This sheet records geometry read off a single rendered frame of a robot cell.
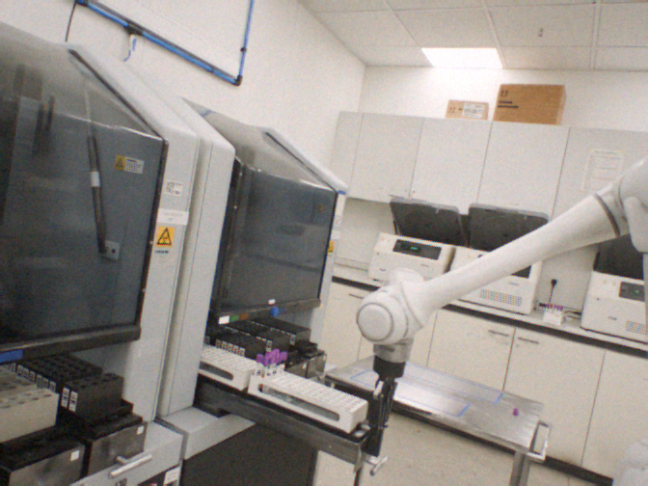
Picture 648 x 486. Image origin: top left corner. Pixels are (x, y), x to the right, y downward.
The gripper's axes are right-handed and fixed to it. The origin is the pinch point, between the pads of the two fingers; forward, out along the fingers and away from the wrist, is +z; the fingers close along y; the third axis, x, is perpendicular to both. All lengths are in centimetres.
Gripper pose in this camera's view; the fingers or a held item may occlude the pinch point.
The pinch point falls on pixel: (375, 440)
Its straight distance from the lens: 126.6
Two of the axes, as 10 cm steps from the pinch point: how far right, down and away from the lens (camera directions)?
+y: -4.5, -0.3, -8.9
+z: -1.7, 9.8, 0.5
